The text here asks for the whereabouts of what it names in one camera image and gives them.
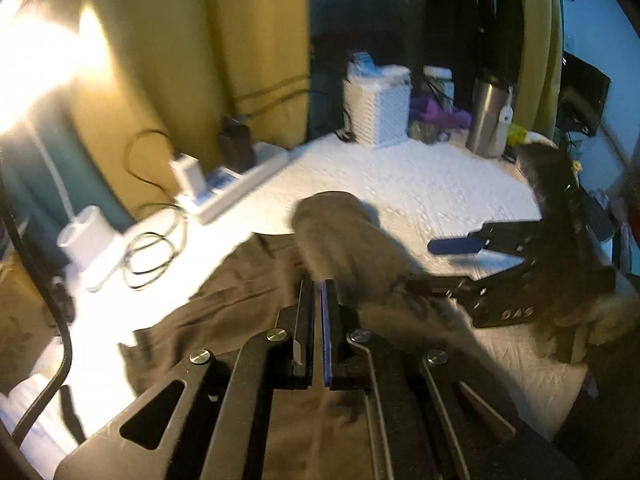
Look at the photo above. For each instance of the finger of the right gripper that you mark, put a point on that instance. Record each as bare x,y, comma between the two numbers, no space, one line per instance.
480,239
459,287

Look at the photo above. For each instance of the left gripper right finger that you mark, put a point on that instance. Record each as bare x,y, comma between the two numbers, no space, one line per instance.
425,421

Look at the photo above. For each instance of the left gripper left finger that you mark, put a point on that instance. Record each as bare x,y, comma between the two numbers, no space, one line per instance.
208,418

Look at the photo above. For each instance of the steel tumbler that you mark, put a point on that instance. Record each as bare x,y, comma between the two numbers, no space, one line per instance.
492,114

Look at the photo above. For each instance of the purple cloth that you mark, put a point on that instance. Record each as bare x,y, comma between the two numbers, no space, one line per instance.
426,110

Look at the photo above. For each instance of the white jar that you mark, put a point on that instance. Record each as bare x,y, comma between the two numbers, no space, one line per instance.
440,82

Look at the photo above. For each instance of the white plastic basket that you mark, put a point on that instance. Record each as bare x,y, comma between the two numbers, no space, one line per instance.
376,101

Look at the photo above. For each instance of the cardboard box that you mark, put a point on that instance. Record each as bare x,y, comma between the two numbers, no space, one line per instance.
24,328

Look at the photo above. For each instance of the white power strip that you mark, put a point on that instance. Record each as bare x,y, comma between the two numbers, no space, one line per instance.
226,187

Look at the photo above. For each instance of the white charger adapter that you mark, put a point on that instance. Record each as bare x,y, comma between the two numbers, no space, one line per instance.
189,175

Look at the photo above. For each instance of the black charger adapter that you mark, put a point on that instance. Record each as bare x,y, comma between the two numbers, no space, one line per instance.
235,144

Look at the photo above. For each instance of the yellow curtain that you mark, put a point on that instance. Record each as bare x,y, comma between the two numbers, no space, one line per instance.
164,74

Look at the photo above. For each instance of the white desk lamp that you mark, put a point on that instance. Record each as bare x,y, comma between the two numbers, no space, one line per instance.
37,58

